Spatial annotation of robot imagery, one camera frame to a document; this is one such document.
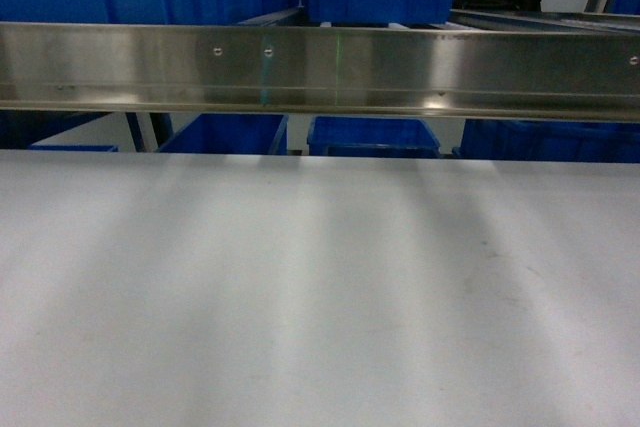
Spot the blue bin lower middle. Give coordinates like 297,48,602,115
307,116,440,159

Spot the blue bin edge far left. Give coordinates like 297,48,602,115
27,144,119,152

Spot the blue bin lower left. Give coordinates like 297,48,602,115
157,114,289,155

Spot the blue bin lower right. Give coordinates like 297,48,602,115
452,119,639,163

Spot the stainless steel shelf rail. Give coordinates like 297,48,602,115
1,9,639,123

